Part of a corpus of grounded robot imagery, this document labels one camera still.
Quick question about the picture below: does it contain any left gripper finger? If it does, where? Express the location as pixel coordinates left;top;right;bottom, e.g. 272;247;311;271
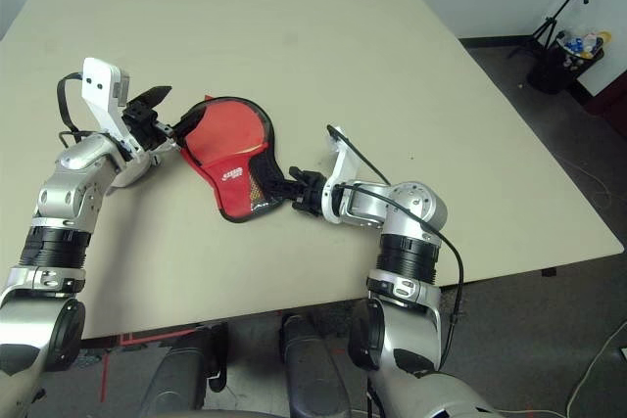
157;112;203;142
134;85;173;109

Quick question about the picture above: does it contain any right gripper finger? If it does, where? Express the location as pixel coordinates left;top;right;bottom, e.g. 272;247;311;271
267;181;302;204
288;166;317;187

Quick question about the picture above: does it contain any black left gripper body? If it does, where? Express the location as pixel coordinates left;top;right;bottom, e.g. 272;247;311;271
120;100;170;150

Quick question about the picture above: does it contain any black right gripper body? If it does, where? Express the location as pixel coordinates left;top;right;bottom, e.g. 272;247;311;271
291;181;327;216

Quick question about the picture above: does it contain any red ping-pong paddle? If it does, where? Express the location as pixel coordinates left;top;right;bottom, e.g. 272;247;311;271
188;102;270;207

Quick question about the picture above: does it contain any red black paddle case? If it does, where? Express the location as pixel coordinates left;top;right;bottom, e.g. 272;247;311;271
173;93;295;224

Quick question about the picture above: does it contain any grey right robot leg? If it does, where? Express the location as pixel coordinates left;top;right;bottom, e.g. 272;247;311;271
278;314;354;418

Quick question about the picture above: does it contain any grey robot leg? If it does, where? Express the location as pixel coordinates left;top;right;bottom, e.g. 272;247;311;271
278;314;354;418
136;322;231;418

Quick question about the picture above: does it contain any grey left robot leg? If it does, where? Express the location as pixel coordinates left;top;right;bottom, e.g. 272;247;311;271
136;322;231;418

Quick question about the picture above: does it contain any black trash bin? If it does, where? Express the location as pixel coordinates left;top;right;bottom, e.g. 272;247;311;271
526;29;613;96

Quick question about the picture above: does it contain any black tripod stand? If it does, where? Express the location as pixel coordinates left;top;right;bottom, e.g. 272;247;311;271
506;0;611;60

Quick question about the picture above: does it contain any dark red cabinet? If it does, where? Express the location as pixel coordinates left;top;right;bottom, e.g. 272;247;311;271
582;72;627;143

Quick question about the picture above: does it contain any white board panel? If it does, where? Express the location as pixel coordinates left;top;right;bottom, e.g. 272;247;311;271
580;40;627;99

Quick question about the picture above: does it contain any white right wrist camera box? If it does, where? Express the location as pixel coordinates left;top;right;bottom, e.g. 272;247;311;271
320;124;373;224

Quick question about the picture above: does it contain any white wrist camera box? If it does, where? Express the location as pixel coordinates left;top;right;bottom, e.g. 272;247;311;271
320;124;373;224
80;57;148;164

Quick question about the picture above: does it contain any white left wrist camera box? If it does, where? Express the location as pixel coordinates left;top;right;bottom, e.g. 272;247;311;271
80;57;148;164

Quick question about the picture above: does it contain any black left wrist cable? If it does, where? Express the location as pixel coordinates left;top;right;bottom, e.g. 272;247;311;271
56;72;97;145

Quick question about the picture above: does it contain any white floor cable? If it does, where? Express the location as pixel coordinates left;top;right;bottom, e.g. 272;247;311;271
553;143;614;209
567;319;627;418

